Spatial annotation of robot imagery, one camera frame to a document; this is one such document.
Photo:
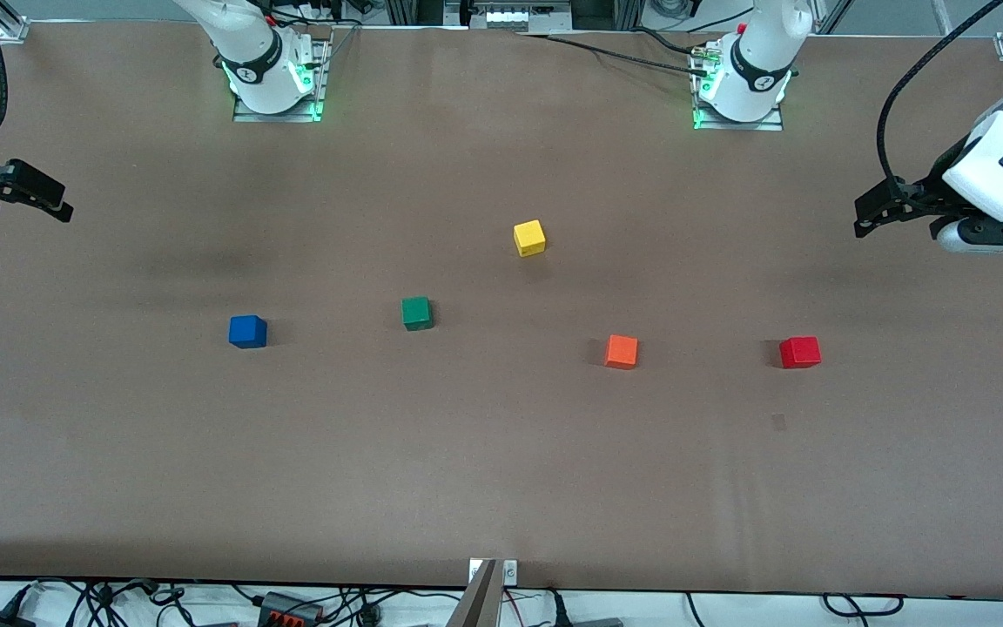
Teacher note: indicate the metal camera stand bracket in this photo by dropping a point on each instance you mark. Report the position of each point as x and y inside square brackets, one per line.
[477, 601]

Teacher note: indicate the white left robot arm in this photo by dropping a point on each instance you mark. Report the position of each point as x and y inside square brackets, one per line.
[763, 52]

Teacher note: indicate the black plug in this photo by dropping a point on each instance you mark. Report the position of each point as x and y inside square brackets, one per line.
[558, 610]

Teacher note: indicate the yellow wooden block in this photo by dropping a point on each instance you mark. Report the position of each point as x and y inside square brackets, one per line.
[529, 238]

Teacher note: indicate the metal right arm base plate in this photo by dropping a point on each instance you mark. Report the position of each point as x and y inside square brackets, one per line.
[279, 113]

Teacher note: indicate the orange wooden block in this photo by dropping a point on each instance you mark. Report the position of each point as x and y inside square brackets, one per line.
[621, 351]

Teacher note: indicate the green wooden block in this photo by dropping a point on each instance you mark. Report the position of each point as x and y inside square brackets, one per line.
[416, 313]

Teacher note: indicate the white electrical device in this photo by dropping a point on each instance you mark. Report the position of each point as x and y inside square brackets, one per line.
[519, 19]

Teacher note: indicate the red wooden block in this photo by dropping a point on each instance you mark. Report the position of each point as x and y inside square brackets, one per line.
[799, 353]

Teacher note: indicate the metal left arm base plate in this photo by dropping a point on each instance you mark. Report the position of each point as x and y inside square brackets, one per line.
[741, 124]

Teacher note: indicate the blue wooden block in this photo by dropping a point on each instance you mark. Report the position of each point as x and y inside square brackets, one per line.
[246, 332]

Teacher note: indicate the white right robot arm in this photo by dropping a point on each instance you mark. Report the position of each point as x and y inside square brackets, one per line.
[249, 43]

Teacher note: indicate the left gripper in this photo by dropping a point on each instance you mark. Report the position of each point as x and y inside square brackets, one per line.
[931, 188]

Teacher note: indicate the black power strip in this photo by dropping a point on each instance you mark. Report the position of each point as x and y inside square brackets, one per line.
[290, 608]

